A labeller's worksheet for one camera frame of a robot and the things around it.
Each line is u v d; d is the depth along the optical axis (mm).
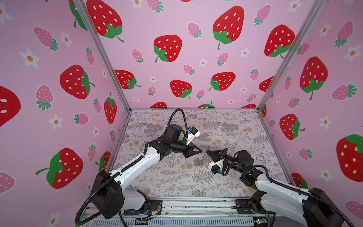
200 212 732
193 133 661
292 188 476
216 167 628
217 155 691
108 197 399
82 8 683
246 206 731
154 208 732
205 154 744
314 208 410
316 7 691
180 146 650
